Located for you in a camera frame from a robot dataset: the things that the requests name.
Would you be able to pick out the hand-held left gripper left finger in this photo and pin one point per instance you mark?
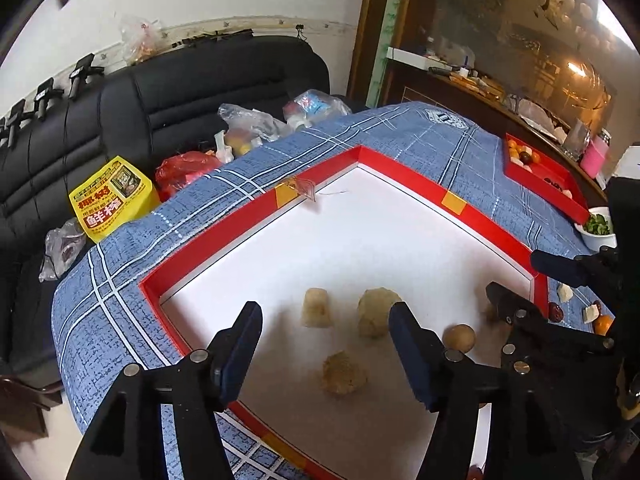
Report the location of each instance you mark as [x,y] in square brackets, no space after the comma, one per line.
[240,350]

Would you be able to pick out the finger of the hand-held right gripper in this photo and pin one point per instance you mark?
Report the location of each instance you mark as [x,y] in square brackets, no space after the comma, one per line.
[505,300]
[555,267]

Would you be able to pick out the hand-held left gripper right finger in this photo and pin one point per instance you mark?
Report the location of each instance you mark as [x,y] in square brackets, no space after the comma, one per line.
[410,355]

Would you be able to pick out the brown longan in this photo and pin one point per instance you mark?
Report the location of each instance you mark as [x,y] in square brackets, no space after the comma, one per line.
[460,340]

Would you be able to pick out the round crumbly beige cake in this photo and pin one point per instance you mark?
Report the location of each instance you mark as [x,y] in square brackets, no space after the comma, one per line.
[375,312]

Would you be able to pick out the orange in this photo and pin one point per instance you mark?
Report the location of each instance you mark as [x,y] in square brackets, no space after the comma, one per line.
[605,324]

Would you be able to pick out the cone-shaped beige pastry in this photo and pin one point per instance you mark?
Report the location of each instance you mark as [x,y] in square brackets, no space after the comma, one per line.
[317,307]

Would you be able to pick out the red box tray white inside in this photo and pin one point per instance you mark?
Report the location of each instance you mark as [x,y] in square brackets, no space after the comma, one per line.
[375,220]

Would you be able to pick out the white bowl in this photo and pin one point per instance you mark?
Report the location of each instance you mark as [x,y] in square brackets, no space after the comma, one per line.
[592,242]

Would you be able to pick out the green vegetables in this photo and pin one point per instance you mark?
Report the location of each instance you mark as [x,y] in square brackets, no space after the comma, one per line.
[597,225]

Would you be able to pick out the pile of mixed produce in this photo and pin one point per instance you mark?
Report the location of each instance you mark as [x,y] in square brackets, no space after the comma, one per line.
[525,157]

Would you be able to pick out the pink thermos bottle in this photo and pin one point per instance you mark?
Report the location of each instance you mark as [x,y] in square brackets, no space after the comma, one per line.
[595,157]

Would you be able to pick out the blue plaid tablecloth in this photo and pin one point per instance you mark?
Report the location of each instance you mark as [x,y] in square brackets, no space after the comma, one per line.
[125,285]

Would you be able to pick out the clear glass pitcher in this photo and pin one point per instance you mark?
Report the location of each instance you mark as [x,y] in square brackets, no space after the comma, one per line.
[577,135]

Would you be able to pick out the clear tape scrap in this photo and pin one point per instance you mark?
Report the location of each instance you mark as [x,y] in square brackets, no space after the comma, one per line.
[305,188]

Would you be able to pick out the red plastic bag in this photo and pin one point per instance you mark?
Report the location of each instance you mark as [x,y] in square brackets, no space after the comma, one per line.
[185,172]

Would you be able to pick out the yellow printed bag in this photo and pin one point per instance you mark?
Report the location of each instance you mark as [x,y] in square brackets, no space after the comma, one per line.
[112,200]

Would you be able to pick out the small grey plastic bag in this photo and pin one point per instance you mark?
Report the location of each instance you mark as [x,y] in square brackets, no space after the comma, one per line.
[62,252]

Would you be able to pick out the brown wooden stool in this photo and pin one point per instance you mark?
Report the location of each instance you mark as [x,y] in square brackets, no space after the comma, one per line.
[25,405]

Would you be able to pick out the clear plastic bag with fruit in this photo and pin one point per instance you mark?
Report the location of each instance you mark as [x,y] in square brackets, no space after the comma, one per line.
[250,127]

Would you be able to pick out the long white box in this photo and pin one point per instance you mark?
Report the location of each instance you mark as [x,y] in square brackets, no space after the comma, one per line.
[415,57]

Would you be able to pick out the clear bag with blue packet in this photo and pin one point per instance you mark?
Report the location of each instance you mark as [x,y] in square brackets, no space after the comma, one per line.
[317,107]

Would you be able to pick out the black leather sofa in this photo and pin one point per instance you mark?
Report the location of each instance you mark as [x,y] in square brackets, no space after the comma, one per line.
[150,95]

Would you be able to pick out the bamboo painted panel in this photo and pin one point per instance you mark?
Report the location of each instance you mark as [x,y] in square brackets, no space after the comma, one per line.
[392,35]

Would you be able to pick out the black handheld device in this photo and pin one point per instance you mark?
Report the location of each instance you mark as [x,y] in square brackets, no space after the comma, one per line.
[82,74]
[47,96]
[15,120]

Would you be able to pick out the clear bag with orange print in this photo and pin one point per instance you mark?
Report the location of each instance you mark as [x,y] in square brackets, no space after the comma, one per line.
[142,35]

